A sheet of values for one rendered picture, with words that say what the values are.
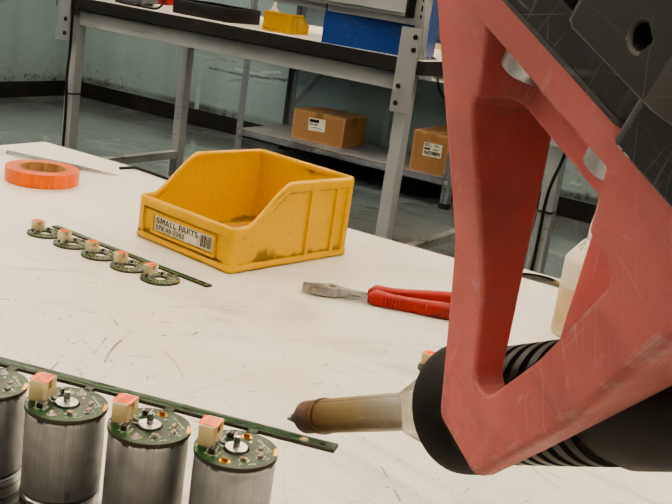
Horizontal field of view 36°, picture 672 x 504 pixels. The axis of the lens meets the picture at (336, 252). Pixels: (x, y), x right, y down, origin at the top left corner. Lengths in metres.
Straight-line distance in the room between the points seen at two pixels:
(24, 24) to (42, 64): 0.28
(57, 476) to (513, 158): 0.21
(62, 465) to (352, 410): 0.12
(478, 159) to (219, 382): 0.37
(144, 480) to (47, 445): 0.03
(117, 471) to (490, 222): 0.18
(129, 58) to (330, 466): 5.90
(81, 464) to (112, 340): 0.23
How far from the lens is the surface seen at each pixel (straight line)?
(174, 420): 0.32
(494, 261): 0.16
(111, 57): 6.40
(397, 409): 0.21
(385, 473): 0.45
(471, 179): 0.15
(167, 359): 0.53
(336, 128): 5.02
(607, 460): 0.17
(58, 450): 0.32
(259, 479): 0.30
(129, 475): 0.31
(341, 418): 0.23
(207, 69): 5.93
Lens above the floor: 0.95
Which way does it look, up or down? 15 degrees down
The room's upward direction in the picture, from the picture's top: 8 degrees clockwise
